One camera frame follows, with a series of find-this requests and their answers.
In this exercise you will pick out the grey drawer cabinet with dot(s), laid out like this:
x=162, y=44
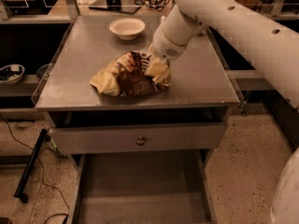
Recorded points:
x=200, y=90

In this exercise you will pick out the white bowl with items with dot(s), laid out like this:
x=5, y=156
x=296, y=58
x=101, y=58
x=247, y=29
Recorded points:
x=11, y=74

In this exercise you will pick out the grey open middle drawer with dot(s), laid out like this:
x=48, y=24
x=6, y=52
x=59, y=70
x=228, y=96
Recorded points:
x=164, y=187

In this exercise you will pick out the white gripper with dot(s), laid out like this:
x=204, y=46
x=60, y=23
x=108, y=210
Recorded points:
x=163, y=46

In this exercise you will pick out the brown chip bag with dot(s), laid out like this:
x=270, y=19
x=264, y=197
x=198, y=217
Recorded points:
x=126, y=77

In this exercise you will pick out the black monitor stand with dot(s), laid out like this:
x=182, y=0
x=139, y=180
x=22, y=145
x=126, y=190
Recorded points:
x=121, y=6

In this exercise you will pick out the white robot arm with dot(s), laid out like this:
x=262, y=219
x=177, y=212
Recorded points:
x=270, y=47

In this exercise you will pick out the dark round bowl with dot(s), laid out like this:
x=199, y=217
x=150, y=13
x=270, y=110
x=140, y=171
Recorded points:
x=42, y=70

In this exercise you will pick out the round metal drawer knob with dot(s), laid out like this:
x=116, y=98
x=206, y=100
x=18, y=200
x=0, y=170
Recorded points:
x=141, y=141

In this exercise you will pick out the grey top drawer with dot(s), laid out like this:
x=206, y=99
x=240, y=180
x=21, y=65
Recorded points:
x=116, y=139

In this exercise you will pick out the white paper bowl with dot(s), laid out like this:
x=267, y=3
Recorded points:
x=127, y=28

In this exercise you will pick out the black bar on floor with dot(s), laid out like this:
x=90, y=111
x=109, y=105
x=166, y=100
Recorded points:
x=19, y=192

